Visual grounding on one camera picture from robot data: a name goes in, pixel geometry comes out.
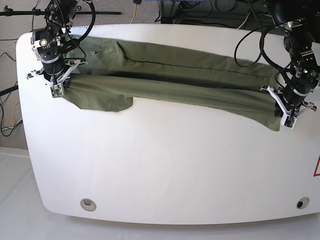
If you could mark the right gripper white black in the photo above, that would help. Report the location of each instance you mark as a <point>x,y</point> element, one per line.
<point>56,72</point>

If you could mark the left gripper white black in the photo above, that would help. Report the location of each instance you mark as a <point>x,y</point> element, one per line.
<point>283,101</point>

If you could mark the olive green T-shirt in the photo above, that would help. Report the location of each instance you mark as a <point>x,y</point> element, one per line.
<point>117,71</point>

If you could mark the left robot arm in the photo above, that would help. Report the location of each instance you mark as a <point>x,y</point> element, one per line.
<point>302,75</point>

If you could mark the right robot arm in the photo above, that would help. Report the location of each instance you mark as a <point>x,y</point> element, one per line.
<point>53,45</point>

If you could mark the black stand leg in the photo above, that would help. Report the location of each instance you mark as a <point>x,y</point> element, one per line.
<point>9,90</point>

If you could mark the red triangle sticker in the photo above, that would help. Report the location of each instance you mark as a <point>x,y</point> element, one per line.
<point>317,168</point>

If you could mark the black tripod bar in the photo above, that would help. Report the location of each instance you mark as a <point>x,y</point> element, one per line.
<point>11,12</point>

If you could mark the right table grommet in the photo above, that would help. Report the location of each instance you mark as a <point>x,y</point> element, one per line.
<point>302,203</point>

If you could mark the table grommet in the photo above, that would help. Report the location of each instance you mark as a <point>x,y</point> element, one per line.
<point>302,203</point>
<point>88,205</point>

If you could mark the left table grommet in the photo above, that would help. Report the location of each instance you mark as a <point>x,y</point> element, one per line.
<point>88,205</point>

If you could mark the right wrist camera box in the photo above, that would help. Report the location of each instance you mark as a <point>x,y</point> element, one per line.
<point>57,90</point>

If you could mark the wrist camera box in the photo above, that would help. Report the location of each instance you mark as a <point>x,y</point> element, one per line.
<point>57,90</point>
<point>288,121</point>

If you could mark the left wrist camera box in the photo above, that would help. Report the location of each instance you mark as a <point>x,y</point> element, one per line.
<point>288,121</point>

